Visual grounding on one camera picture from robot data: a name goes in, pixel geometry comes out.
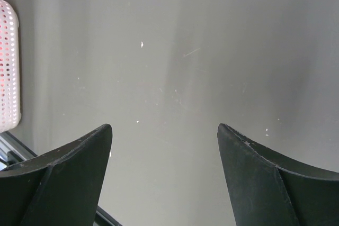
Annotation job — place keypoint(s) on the aluminium front rail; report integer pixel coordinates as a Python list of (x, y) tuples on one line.
[(13, 151)]

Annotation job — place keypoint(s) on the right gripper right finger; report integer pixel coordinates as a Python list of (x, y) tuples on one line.
[(268, 188)]

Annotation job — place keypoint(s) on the pink crumpled t shirt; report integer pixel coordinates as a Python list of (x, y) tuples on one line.
[(7, 64)]

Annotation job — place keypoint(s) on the white plastic laundry basket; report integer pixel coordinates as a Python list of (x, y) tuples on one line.
[(10, 94)]

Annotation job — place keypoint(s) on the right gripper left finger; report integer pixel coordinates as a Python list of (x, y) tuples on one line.
[(60, 187)]

